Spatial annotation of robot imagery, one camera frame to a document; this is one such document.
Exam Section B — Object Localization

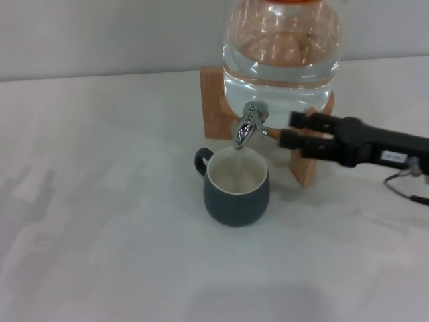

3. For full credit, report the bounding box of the chrome dispenser faucet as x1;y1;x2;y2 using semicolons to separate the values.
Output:
231;101;271;151

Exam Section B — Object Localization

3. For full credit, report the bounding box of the dark grey ceramic cup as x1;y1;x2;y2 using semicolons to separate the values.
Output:
193;146;271;228

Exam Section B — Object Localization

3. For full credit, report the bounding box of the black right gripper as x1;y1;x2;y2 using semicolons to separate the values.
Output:
279;110;429;175

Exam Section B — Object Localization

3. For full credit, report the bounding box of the glass water dispenser jar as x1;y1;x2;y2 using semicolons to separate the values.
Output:
221;0;345;130

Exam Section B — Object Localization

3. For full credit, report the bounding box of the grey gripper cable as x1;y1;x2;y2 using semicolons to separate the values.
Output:
383;157;429;204

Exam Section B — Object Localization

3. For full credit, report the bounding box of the wooden dispenser stand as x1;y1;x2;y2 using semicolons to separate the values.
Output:
199;65;336;189

